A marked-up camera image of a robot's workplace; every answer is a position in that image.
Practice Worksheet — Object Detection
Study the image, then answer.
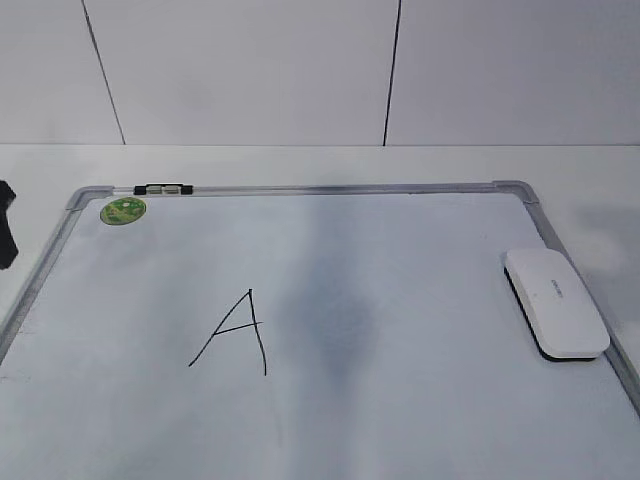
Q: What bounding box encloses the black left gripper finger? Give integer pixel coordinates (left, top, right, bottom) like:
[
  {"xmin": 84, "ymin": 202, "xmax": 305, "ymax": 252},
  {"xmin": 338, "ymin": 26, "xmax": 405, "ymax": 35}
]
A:
[{"xmin": 0, "ymin": 180, "xmax": 19, "ymax": 270}]

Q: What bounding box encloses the white board with aluminium frame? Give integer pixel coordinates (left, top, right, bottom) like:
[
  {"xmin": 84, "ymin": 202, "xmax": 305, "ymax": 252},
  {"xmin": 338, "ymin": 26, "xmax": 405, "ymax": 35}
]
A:
[{"xmin": 1, "ymin": 181, "xmax": 639, "ymax": 479}]

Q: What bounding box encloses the round green magnet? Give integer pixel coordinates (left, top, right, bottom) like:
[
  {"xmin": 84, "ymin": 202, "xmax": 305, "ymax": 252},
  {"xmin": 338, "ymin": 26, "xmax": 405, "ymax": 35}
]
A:
[{"xmin": 100, "ymin": 197, "xmax": 147, "ymax": 226}]

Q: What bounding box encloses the white board eraser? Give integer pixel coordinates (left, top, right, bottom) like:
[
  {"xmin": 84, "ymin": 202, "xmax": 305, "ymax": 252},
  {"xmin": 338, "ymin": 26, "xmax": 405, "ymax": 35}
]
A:
[{"xmin": 503, "ymin": 248, "xmax": 610, "ymax": 361}]

